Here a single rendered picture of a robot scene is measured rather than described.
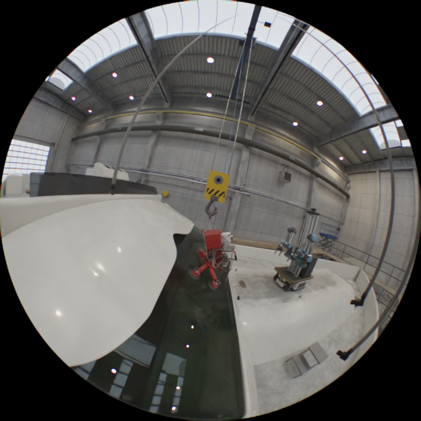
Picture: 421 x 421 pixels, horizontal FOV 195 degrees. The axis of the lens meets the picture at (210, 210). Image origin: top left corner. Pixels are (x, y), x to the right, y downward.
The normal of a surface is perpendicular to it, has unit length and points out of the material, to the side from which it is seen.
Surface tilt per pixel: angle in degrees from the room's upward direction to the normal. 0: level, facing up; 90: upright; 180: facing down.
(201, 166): 90
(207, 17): 173
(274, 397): 0
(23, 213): 90
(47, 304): 21
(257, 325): 29
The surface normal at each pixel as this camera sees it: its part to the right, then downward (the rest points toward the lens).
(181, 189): 0.01, 0.11
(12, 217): 0.94, 0.24
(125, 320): 0.51, -0.83
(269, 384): 0.22, -0.97
